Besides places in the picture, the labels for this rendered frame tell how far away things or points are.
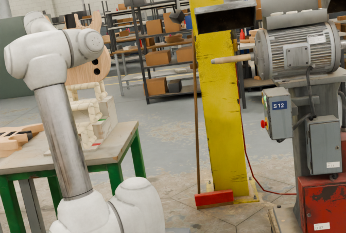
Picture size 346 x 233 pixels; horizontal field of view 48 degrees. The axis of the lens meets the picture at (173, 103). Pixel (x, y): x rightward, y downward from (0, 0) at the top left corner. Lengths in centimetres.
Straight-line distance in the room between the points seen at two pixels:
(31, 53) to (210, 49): 181
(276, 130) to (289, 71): 35
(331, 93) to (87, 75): 128
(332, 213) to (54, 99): 145
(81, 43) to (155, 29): 547
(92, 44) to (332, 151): 125
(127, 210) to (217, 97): 175
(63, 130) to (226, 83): 183
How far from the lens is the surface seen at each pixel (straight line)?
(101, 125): 207
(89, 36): 132
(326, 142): 201
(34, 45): 131
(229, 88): 296
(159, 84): 686
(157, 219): 143
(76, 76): 227
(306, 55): 194
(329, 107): 207
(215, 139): 306
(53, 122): 131
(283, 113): 176
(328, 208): 213
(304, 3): 214
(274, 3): 211
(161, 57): 677
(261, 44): 194
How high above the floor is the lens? 154
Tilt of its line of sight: 13 degrees down
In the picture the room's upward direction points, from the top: 8 degrees counter-clockwise
